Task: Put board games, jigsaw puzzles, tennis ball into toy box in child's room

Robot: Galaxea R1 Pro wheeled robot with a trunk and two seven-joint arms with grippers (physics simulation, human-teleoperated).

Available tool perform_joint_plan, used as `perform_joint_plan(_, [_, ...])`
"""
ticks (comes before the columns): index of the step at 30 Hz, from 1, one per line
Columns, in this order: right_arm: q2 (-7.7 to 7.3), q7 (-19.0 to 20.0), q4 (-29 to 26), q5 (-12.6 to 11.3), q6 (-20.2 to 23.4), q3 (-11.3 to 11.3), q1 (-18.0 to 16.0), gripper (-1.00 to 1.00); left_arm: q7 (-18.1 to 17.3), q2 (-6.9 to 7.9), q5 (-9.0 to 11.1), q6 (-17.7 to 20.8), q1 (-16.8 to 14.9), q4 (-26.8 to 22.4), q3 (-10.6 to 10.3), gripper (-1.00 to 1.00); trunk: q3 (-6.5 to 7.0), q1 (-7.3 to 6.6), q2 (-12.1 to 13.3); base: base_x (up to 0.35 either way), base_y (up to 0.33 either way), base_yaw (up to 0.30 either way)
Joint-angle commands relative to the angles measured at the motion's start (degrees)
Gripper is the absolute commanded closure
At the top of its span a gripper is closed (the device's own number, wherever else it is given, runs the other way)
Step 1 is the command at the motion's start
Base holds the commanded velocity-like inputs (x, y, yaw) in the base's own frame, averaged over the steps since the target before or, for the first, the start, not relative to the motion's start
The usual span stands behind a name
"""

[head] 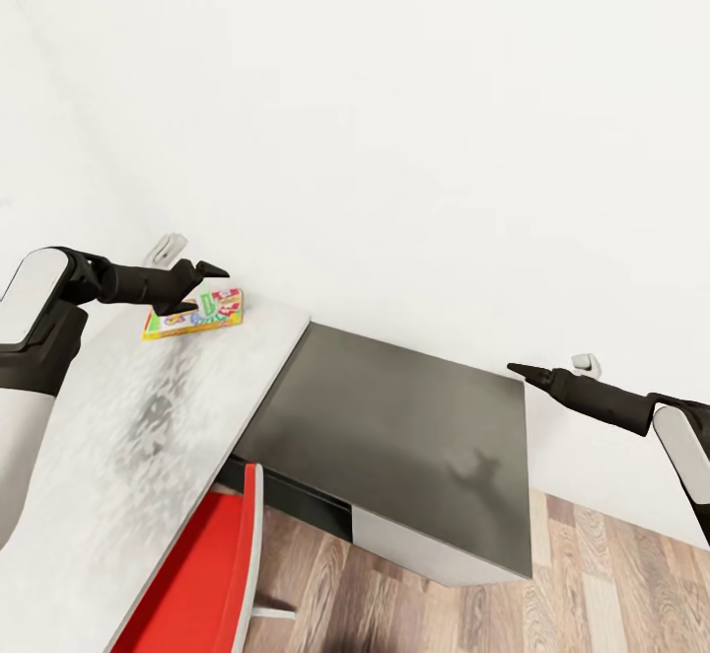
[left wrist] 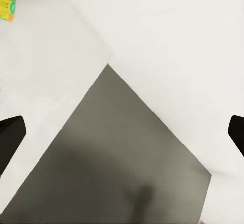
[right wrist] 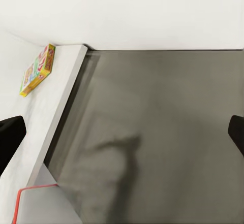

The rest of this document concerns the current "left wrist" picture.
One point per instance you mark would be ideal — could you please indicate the desk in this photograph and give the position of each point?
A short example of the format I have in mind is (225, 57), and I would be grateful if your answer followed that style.
(94, 152)

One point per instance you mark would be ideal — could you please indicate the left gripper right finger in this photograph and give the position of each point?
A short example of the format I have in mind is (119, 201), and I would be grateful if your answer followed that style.
(236, 131)

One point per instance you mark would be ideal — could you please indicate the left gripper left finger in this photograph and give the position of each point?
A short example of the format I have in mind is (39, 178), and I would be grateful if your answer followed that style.
(12, 132)

